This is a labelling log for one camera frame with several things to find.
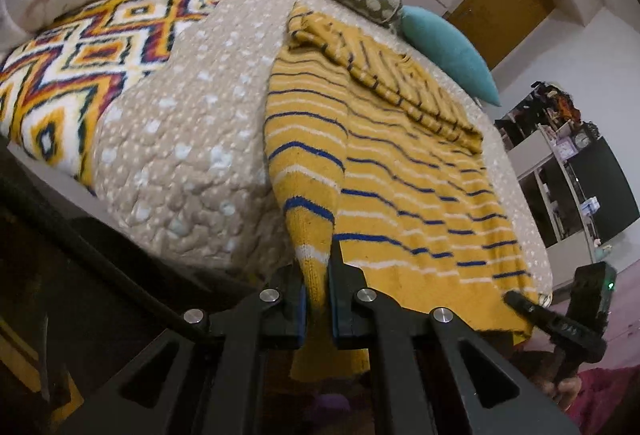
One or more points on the yellow striped knit sweater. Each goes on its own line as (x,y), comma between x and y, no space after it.
(400,195)

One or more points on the black bar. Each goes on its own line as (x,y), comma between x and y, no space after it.
(90,245)

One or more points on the teal pillow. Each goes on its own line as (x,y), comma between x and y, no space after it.
(450,52)

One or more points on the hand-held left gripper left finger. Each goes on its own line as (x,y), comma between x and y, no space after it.
(300,315)

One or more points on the person's right hand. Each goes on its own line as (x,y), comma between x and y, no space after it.
(565,390)

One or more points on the wooden door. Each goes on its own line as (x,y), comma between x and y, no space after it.
(500,10)

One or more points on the colourful diamond pattern blanket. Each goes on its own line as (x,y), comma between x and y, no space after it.
(75,65)

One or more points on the white shelf unit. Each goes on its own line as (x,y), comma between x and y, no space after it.
(550,185)

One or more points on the pink garment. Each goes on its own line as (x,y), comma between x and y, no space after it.
(615,390)

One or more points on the black screen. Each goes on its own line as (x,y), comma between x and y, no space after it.
(617,190)

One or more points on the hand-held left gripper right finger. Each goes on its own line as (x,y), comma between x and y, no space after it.
(334,321)

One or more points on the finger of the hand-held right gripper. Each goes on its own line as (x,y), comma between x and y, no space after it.
(547,317)

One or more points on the pile of dark clutter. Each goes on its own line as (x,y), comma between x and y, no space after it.
(545,107)

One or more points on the beige dotted quilt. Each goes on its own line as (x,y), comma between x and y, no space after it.
(200,125)

